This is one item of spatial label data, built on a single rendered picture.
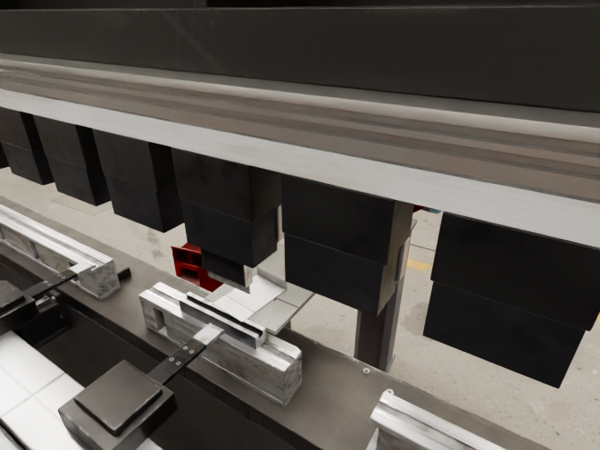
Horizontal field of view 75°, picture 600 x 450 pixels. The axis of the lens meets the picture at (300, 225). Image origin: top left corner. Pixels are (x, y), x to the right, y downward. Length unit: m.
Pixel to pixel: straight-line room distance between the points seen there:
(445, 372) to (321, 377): 1.34
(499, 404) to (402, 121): 1.95
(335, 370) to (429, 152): 0.71
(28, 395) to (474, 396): 1.74
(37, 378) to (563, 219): 0.77
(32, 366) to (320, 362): 0.52
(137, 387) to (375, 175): 0.46
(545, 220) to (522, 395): 1.80
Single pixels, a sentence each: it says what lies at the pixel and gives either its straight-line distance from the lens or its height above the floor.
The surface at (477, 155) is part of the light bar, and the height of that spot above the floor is 1.46.
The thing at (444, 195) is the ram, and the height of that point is 1.36.
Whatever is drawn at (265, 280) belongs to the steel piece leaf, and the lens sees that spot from 0.87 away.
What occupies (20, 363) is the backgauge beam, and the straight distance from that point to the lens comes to 0.86.
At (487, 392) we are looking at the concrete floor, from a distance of 2.12.
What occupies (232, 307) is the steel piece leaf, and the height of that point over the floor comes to 1.00.
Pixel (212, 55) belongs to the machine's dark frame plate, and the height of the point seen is 1.49.
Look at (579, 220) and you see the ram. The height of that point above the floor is 1.36.
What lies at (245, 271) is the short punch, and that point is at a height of 1.13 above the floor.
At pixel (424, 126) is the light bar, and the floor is 1.47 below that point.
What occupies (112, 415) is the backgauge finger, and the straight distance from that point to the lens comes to 0.64.
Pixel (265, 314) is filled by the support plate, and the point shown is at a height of 1.00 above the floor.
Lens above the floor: 1.51
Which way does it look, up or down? 28 degrees down
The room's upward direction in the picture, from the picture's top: straight up
